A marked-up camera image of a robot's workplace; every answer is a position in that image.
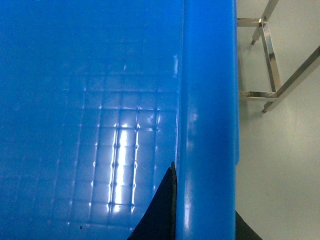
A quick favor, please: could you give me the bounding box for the stainless steel rack frame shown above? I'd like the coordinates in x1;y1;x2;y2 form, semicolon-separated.
237;0;320;114

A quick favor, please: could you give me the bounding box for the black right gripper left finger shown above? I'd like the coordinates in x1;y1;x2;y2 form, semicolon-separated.
128;162;177;240

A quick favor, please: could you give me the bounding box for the large blue plastic crate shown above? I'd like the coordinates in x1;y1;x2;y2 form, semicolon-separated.
0;0;239;240

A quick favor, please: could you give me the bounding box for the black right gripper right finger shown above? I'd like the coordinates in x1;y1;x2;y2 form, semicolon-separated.
235;211;262;240

